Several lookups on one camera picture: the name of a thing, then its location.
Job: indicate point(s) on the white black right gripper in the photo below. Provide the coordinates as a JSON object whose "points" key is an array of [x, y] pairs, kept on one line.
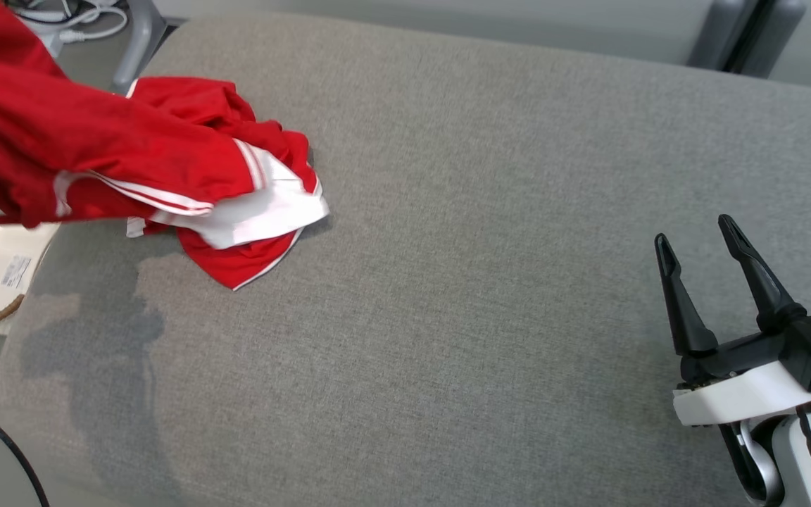
{"points": [[743, 398]]}

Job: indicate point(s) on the red shorts with striped trim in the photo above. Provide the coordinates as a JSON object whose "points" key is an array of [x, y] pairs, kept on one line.
{"points": [[60, 127]]}

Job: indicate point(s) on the white basket with brown rim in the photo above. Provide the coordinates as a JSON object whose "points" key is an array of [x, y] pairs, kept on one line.
{"points": [[11, 246]]}

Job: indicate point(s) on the grey tubular frame leg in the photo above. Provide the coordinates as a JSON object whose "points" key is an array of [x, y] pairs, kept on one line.
{"points": [[139, 42]]}

